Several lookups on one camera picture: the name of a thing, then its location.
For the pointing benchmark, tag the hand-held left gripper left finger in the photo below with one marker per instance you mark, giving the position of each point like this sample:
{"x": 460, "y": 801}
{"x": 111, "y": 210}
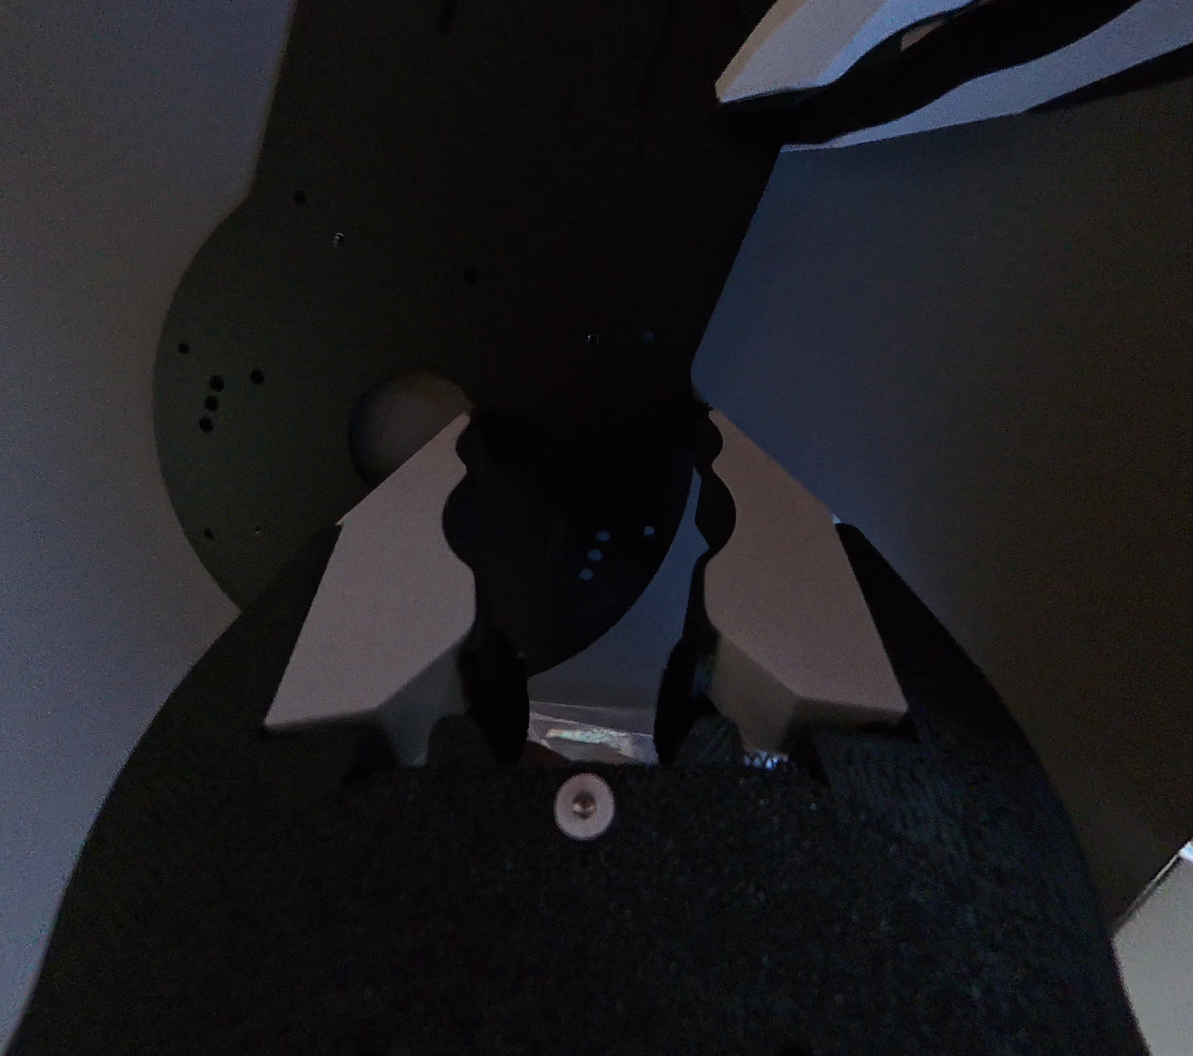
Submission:
{"x": 373, "y": 609}

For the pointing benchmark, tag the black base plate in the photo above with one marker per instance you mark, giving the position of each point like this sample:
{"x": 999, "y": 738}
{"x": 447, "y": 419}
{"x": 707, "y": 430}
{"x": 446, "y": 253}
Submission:
{"x": 419, "y": 142}

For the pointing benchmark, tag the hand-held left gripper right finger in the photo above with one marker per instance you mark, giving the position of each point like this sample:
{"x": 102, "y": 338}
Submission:
{"x": 802, "y": 609}

